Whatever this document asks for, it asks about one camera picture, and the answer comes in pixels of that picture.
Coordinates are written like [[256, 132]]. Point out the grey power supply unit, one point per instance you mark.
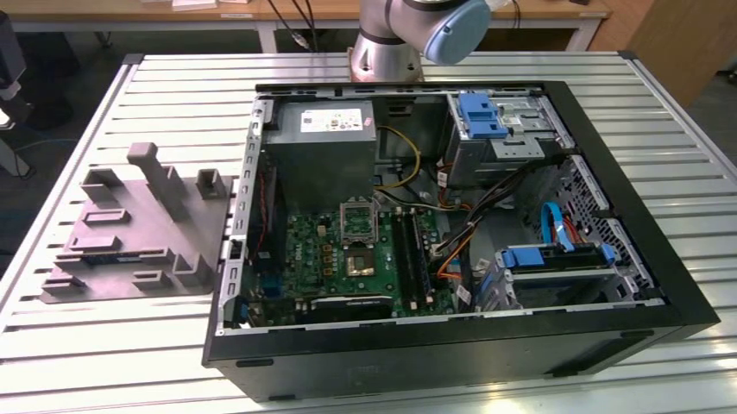
[[322, 164]]

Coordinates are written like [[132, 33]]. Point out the blue plastic drive carrier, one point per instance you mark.
[[481, 116]]

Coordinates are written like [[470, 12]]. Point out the small white box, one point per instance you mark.
[[195, 4]]

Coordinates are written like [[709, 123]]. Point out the black PC case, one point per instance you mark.
[[403, 366]]

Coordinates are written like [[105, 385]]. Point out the metal locking lever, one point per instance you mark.
[[378, 202]]

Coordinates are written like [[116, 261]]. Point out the green Dell motherboard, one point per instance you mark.
[[368, 297]]

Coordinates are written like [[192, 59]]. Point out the wooden desk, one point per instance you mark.
[[189, 16]]

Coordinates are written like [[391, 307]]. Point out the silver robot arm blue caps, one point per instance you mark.
[[374, 52]]

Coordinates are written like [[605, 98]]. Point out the hard disk in blue carrier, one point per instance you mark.
[[523, 259]]

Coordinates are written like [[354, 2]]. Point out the CPU socket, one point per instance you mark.
[[359, 264]]

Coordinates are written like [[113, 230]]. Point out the black graphics card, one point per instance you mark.
[[351, 309]]

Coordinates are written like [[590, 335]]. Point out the grey metal disk bay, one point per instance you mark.
[[563, 272]]

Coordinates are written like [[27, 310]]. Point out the wooden cabinet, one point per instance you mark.
[[673, 43]]

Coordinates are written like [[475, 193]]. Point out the grey metal drive cage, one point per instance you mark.
[[518, 148]]

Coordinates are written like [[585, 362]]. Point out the green blue RAM stick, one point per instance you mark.
[[112, 260]]

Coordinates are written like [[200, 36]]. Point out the grey parts rack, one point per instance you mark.
[[144, 207]]

